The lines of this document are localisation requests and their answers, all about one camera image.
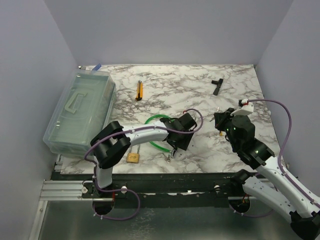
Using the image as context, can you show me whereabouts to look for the green cable lock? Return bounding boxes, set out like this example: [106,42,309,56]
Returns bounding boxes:
[144,113,180,158]

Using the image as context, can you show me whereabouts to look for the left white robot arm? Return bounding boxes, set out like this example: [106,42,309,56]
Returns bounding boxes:
[84,112,200,198]

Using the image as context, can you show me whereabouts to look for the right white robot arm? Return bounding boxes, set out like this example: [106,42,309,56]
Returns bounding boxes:
[214,108,320,240]

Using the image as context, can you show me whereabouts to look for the spare silver keys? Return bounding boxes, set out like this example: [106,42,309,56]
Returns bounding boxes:
[164,154,171,163]

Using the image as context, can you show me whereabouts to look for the black T-shaped tool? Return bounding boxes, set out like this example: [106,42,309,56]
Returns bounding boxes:
[211,78,224,96]

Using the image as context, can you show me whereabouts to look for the yellow utility knife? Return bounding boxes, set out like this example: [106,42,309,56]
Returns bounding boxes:
[135,80,143,101]

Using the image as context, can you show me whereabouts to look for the brass padlock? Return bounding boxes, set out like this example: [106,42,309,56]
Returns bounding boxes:
[126,144,141,164]

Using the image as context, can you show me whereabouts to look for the clear plastic storage box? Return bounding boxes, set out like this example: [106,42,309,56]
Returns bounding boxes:
[43,69,117,158]

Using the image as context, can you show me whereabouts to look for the blue pen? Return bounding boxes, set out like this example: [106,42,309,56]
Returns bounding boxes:
[92,63,102,71]

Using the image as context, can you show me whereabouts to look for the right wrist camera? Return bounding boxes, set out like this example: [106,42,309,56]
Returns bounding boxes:
[230,98,254,116]

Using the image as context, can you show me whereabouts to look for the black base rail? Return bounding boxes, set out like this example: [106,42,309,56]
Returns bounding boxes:
[51,171,245,209]

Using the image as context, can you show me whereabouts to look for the aluminium extrusion rail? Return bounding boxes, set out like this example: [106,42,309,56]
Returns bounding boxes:
[39,180,83,201]

